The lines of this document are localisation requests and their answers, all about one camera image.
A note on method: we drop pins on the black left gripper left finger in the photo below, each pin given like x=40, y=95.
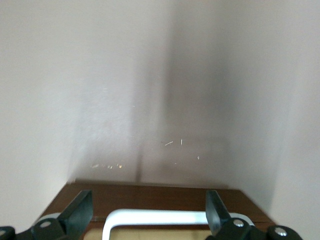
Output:
x=77, y=215

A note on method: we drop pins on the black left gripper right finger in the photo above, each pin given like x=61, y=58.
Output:
x=217, y=217

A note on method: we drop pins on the dark brown wooden cabinet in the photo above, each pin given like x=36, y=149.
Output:
x=150, y=197

